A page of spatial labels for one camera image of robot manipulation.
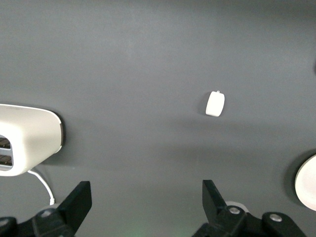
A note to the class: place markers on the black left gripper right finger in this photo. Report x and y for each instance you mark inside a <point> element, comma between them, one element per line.
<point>214,207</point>

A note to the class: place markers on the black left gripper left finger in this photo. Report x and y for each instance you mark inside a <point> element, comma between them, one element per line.
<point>74,205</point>

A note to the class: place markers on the round beige plate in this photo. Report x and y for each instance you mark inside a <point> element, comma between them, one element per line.
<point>307,185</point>

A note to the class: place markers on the small white bun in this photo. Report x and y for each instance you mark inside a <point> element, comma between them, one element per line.
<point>215,103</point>

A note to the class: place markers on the cream white toaster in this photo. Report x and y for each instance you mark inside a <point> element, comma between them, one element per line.
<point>32,133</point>

